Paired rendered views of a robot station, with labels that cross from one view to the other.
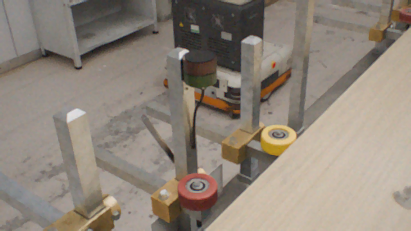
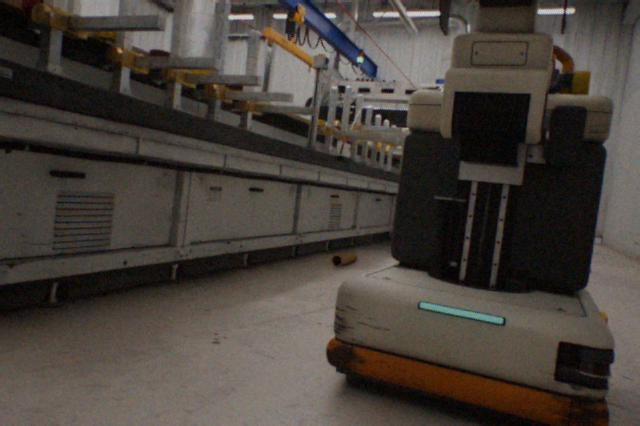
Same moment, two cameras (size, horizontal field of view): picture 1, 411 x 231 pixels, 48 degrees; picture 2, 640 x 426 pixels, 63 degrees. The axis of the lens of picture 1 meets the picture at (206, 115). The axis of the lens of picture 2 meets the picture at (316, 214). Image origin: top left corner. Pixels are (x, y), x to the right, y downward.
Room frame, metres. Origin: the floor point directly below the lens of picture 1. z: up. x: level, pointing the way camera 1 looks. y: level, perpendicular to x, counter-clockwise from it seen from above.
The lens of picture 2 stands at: (4.05, -1.02, 0.49)
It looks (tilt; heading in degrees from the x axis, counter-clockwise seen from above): 3 degrees down; 164
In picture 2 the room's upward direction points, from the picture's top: 7 degrees clockwise
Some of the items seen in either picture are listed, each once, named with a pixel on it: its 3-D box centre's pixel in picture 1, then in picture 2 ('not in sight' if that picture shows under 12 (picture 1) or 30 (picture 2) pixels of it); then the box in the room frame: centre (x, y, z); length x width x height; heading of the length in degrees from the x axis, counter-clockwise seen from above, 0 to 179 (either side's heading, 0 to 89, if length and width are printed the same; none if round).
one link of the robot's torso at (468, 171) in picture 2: not in sight; (519, 132); (2.96, -0.22, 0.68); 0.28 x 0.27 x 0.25; 50
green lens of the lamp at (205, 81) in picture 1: (200, 74); not in sight; (0.75, 0.01, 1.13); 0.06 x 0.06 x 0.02
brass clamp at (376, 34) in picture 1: (381, 29); (249, 107); (1.74, -0.71, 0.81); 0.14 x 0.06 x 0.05; 142
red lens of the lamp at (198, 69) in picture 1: (199, 62); not in sight; (0.75, 0.01, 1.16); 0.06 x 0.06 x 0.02
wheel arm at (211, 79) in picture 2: not in sight; (204, 79); (2.18, -0.94, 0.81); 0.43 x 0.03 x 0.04; 52
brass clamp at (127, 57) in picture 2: not in sight; (127, 60); (2.33, -1.18, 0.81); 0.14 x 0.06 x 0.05; 142
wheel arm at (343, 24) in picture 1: (356, 27); (270, 109); (1.79, -0.63, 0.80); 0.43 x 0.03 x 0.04; 52
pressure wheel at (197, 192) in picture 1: (198, 205); not in sight; (0.71, 0.02, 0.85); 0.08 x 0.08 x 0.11
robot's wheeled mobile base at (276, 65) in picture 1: (229, 67); (473, 324); (2.79, -0.16, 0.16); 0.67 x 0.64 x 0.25; 140
